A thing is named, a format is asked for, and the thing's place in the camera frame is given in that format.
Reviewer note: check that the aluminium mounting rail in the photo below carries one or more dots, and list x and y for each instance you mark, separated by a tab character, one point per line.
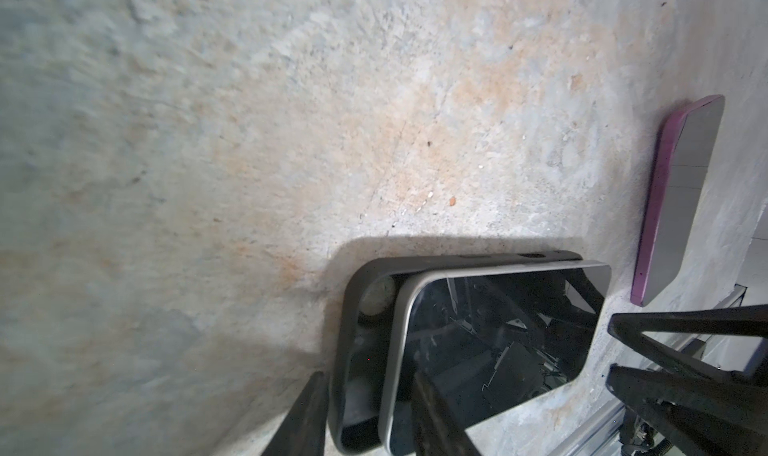
616	429

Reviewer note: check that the purple phone black screen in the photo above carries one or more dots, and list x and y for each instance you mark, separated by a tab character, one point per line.
684	150

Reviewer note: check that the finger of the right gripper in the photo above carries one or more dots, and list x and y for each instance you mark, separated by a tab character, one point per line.
749	321
699	416

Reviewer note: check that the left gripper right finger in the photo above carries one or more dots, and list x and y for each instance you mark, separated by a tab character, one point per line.
435	430

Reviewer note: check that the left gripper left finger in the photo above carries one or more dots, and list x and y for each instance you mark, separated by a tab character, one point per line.
302	431

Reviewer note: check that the black phone case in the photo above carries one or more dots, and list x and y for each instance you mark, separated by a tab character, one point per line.
362	347

